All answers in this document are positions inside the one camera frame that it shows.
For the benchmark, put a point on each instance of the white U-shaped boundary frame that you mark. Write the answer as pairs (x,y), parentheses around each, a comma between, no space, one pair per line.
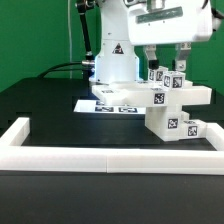
(15,156)

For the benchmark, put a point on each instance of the white chair back part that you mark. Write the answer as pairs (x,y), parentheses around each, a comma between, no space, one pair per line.
(145,94)

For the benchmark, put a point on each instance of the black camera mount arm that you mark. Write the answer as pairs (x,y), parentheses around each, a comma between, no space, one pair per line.
(82,7)

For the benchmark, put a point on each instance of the white marker cube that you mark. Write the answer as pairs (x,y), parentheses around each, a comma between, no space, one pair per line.
(156,75)
(173,80)

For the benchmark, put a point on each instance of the white marker base plate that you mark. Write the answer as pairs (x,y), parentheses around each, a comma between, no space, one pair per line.
(96,106)

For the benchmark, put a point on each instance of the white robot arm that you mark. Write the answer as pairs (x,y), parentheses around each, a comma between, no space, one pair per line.
(126,24)

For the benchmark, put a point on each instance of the white chair seat part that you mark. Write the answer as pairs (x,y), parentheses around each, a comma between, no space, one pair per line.
(166,122)

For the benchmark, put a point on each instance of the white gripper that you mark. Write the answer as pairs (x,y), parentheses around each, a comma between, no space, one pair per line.
(179,21)

